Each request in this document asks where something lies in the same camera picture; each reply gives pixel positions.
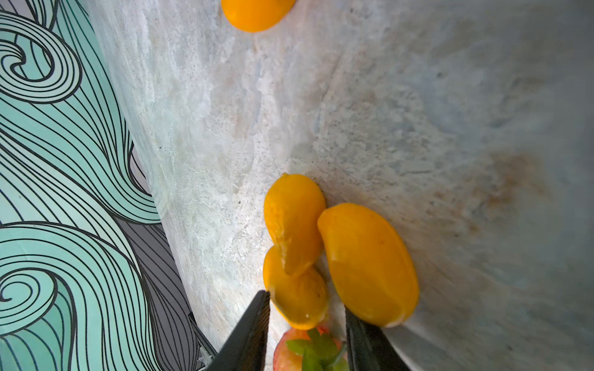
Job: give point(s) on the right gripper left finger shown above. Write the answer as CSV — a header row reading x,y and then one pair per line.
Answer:
x,y
245,349

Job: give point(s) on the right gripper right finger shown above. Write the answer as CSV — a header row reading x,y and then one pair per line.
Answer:
x,y
368,348

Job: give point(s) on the strawberry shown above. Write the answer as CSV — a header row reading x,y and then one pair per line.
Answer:
x,y
315,349

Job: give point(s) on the yellow kumquat cluster left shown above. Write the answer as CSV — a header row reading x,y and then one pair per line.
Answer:
x,y
302,300

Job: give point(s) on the yellow kumquat cluster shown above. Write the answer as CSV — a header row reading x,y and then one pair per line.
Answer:
x,y
369,264
292,207
302,300

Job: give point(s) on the yellow kumquat cluster right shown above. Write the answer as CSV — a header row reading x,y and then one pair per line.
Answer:
x,y
369,264

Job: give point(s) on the yellow kumquat cluster top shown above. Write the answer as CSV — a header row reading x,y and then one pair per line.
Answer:
x,y
292,207

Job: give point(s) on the lone yellow kumquat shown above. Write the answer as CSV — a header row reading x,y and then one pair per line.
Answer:
x,y
255,15

